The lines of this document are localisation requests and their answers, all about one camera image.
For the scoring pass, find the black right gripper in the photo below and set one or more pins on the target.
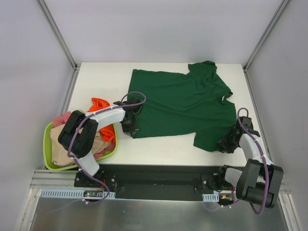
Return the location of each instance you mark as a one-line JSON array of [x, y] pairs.
[[225, 144]]

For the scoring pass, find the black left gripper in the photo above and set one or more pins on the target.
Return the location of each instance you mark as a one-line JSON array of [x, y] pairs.
[[130, 127]]

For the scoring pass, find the dark green t-shirt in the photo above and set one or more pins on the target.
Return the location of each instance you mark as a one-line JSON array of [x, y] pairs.
[[179, 104]]

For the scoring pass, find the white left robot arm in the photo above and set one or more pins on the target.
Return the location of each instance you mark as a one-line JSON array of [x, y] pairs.
[[78, 134]]

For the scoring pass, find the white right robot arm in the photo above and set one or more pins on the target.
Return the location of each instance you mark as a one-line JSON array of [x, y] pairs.
[[258, 183]]

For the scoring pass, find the orange t-shirt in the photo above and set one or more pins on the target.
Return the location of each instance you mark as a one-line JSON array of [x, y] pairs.
[[108, 132]]

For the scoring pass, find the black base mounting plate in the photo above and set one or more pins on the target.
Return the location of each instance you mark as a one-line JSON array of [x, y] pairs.
[[137, 191]]

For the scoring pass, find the beige t-shirt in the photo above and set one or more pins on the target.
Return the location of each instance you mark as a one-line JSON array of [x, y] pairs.
[[59, 153]]

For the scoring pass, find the lime green plastic basket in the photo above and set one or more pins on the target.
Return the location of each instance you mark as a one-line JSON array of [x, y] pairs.
[[47, 150]]

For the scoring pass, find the right white cable duct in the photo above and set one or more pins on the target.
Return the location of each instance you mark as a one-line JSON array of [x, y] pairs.
[[211, 197]]

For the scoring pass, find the white cable duct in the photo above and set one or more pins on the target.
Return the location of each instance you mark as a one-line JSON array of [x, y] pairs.
[[211, 197], [76, 194]]

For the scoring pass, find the aluminium front rail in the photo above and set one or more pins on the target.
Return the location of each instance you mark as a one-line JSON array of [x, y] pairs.
[[53, 179]]

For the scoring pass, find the left white cable duct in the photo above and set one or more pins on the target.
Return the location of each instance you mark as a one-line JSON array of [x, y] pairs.
[[76, 194]]

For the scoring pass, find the left aluminium frame post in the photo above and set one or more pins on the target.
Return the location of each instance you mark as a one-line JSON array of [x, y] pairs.
[[57, 33]]

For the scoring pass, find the aluminium frame post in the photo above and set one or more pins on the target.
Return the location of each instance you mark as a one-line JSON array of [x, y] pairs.
[[57, 33], [267, 32]]

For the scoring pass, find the right aluminium frame post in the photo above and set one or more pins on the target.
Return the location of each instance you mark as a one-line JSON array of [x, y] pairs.
[[267, 32]]

